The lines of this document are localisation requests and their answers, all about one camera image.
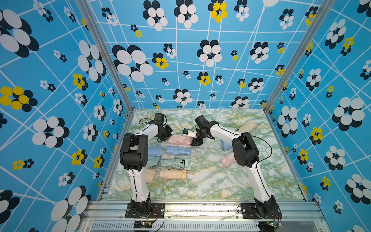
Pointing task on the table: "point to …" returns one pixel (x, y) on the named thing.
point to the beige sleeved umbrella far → (248, 126)
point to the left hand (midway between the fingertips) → (174, 132)
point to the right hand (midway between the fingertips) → (194, 138)
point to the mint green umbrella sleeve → (153, 160)
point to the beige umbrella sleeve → (149, 173)
